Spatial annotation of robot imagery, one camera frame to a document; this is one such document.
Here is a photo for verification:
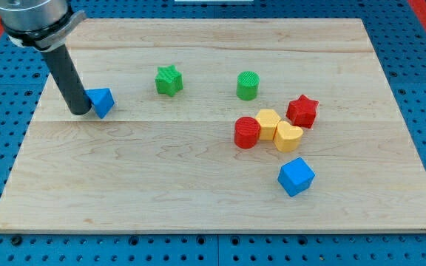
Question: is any red star block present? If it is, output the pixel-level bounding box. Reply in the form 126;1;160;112
285;95;320;129

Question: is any green star block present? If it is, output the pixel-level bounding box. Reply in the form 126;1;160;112
155;65;183;97

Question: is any green cylinder block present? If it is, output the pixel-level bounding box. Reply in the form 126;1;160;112
236;71;260;100

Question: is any yellow heart block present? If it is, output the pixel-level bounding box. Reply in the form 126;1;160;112
274;121;303;152

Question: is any red cylinder block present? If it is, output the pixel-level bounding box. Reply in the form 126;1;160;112
234;117;260;149

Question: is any yellow hexagon block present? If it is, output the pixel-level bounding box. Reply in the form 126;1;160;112
255;109;281;140

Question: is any wooden board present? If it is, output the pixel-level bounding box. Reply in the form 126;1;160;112
0;18;426;234

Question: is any blue cube block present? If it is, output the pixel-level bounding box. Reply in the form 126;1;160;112
277;157;315;197

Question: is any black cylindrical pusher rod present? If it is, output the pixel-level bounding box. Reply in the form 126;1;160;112
42;44;91;115

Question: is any blue triangle block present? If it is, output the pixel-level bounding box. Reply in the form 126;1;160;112
86;88;115;119

